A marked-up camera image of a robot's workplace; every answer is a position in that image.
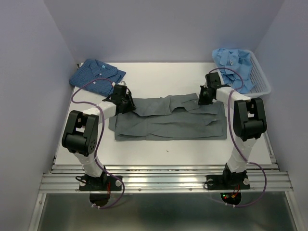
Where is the grey long sleeve shirt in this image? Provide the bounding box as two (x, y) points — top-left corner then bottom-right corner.
(108, 93), (227, 141)

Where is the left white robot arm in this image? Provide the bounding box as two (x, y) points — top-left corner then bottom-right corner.
(62, 82), (136, 191)

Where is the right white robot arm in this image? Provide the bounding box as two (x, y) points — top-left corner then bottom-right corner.
(198, 72), (267, 190)

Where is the blue checked folded shirt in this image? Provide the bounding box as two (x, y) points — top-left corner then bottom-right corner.
(69, 59), (126, 97)

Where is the light blue shirt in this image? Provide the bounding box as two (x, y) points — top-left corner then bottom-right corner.
(212, 48), (254, 94)

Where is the white plastic laundry basket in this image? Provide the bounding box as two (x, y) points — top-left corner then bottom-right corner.
(244, 50), (271, 98)

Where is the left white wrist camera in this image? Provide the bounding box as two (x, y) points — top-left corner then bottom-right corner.
(111, 81), (127, 87)

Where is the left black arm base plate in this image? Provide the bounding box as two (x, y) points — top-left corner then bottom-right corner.
(75, 174), (122, 192)

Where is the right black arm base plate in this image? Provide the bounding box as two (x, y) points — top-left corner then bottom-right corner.
(204, 164), (250, 190)

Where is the aluminium front rail frame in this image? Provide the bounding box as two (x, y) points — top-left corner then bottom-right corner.
(27, 134), (301, 231)

